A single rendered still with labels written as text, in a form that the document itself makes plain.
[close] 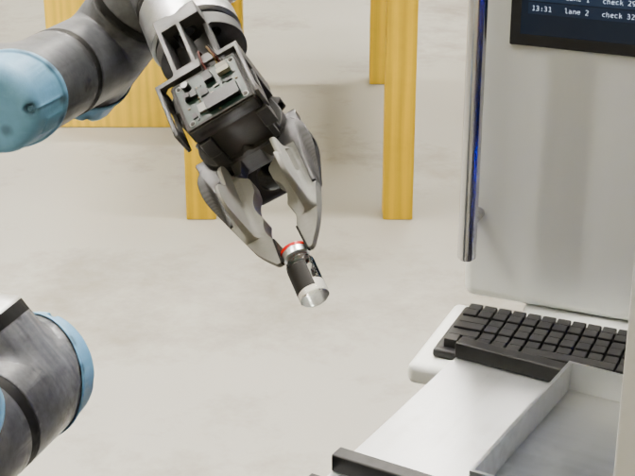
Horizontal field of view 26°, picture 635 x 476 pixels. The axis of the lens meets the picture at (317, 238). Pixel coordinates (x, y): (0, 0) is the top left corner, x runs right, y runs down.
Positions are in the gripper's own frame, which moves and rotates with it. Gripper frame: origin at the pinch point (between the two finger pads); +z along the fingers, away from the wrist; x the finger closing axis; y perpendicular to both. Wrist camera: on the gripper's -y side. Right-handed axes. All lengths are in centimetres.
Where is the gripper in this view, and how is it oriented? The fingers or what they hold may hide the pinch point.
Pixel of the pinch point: (294, 246)
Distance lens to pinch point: 99.9
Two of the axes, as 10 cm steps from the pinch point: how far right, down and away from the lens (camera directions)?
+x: 8.6, -4.9, -1.3
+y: -3.7, -4.4, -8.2
